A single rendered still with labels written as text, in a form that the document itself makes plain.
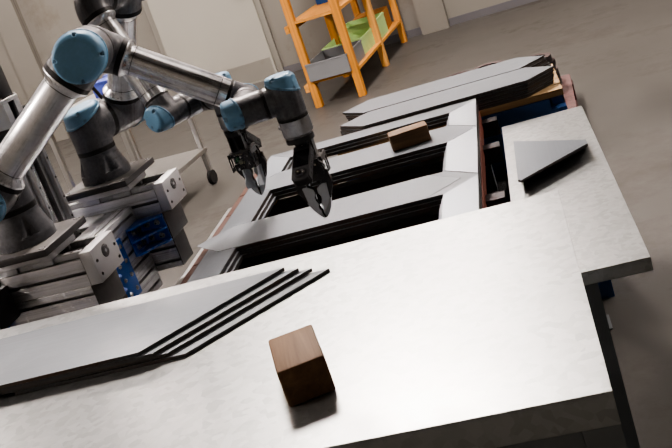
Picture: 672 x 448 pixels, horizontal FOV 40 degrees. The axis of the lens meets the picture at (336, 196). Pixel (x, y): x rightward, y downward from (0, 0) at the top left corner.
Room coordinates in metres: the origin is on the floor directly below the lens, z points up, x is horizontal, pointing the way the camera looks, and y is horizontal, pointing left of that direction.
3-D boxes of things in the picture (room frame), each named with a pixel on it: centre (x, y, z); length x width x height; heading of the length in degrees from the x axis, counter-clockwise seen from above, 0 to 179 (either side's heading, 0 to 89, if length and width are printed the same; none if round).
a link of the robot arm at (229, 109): (2.17, 0.14, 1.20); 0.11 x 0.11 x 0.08; 89
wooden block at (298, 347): (1.03, 0.11, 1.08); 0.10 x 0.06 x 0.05; 5
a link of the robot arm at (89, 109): (2.78, 0.64, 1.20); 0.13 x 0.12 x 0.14; 135
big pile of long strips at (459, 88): (3.23, -0.49, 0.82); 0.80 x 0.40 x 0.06; 76
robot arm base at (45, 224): (2.30, 0.79, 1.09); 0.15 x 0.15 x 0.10
